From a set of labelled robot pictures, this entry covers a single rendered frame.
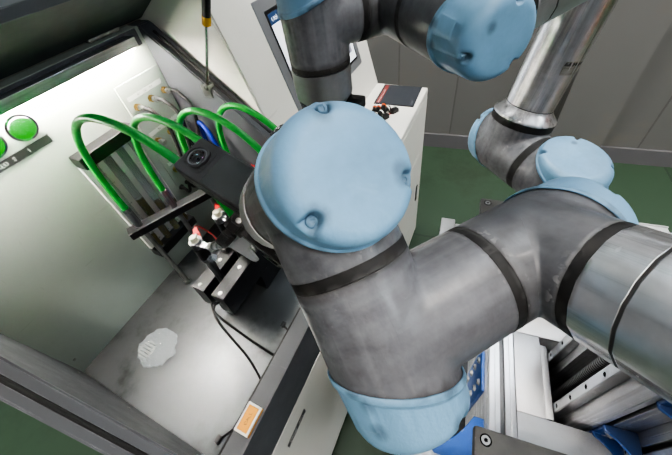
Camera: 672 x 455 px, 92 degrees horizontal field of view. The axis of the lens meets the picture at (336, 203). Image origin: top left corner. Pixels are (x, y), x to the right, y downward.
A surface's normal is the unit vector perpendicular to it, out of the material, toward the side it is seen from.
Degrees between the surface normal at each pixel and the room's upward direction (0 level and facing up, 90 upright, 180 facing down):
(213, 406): 0
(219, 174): 17
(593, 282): 50
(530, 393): 0
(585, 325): 86
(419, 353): 44
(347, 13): 79
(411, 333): 40
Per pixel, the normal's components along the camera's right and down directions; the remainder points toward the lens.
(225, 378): -0.12, -0.69
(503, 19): 0.39, 0.65
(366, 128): 0.37, -0.11
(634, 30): -0.30, 0.71
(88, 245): 0.90, 0.22
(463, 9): -0.77, -0.14
